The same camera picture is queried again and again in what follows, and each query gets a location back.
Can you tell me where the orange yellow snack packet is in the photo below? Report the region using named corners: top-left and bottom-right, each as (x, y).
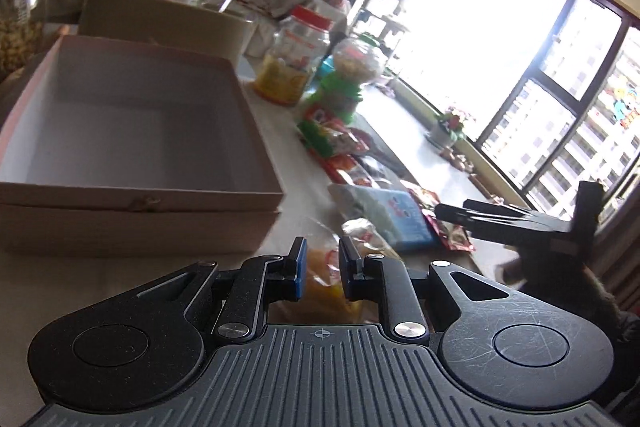
top-left (269, 218), bottom-right (400, 324)

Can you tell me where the light blue snack packet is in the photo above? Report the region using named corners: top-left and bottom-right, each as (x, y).
top-left (328, 184), bottom-right (440, 253)

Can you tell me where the green red snack packet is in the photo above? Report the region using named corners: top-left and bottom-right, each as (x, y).
top-left (297, 103), bottom-right (369, 159)

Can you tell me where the small potted flower plant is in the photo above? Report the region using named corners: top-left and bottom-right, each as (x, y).
top-left (426, 107), bottom-right (468, 148)

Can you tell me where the green candy dispenser jar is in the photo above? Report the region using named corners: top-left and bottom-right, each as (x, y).
top-left (304, 36), bottom-right (386, 124)

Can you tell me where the pink cardboard box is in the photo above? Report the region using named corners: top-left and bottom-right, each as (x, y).
top-left (1, 36), bottom-right (283, 258)

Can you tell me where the red lid plastic jar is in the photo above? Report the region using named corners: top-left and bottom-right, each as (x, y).
top-left (253, 5), bottom-right (333, 106)

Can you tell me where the beige tissue box organizer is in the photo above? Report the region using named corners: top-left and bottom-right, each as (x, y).
top-left (77, 0), bottom-right (255, 64)

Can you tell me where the large glass cookie jar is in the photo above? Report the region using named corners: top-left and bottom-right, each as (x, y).
top-left (0, 0), bottom-right (48, 79)

